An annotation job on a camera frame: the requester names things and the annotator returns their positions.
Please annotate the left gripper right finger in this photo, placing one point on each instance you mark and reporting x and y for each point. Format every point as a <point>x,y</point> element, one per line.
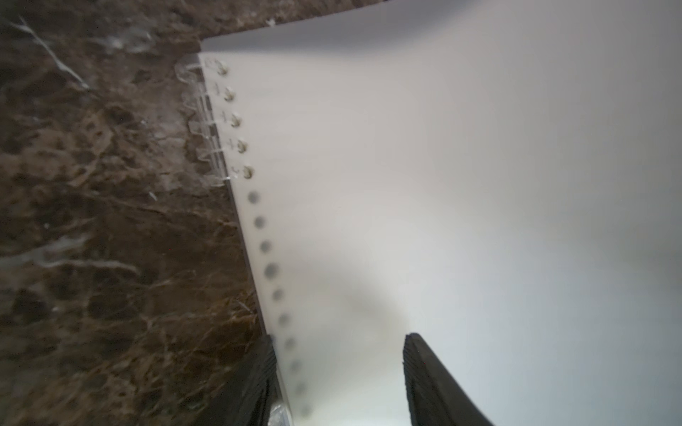
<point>434,396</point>

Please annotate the large lined spiral notebook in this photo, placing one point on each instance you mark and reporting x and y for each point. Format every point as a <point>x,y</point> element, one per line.
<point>501,177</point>

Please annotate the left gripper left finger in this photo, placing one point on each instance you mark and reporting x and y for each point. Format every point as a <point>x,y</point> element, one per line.
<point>249,393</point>

